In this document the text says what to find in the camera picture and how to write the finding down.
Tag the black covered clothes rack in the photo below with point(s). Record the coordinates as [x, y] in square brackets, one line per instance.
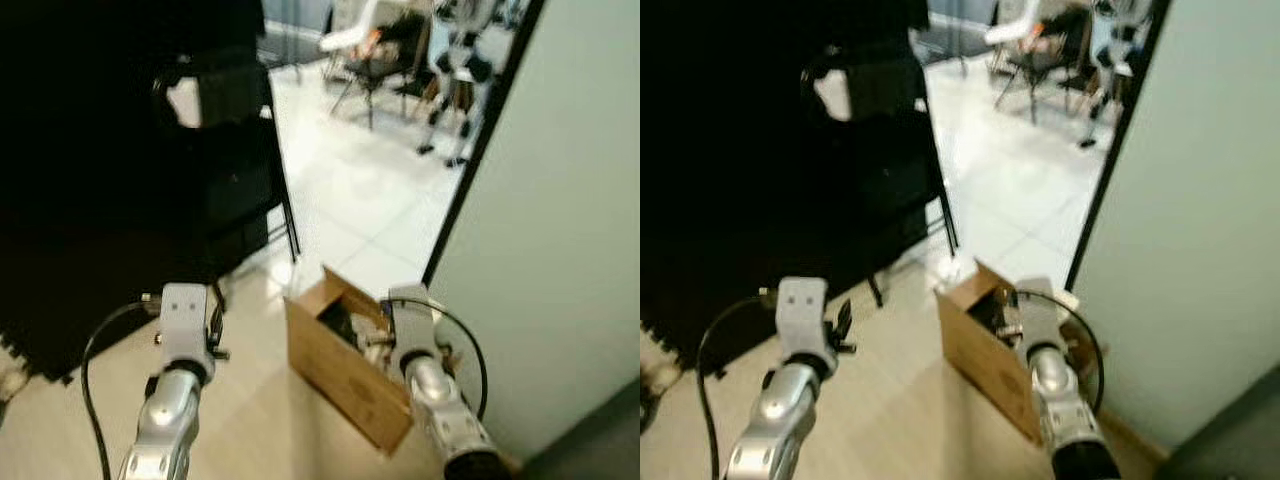
[880, 180]
[230, 180]

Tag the white and black humanoid robot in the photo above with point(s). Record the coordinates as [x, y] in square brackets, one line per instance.
[460, 50]
[1115, 40]

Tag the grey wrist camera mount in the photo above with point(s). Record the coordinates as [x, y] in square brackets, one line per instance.
[1038, 318]
[412, 325]
[183, 320]
[803, 315]

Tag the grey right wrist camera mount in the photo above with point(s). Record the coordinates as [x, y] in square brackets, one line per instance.
[412, 325]
[1038, 318]

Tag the black door frame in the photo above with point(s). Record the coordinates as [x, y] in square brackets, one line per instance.
[1092, 220]
[452, 220]

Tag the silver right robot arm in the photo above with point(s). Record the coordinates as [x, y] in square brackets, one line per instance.
[1060, 400]
[440, 400]

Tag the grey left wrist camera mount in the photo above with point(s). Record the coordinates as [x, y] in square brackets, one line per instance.
[183, 320]
[803, 315]

